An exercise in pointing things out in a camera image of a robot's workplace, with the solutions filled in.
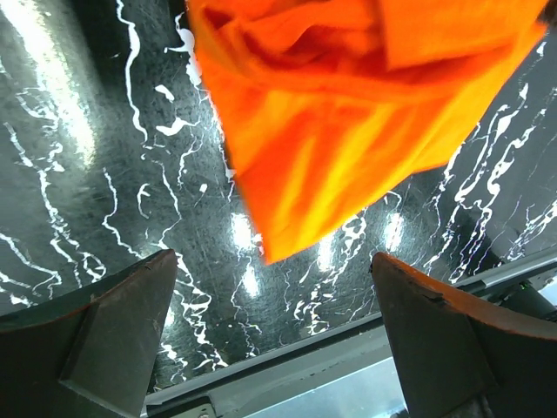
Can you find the orange t shirt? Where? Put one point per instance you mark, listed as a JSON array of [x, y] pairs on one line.
[[328, 105]]

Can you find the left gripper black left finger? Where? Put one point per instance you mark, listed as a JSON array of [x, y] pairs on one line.
[[90, 352]]

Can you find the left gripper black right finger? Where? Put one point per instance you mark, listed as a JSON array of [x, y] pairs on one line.
[[483, 348]]

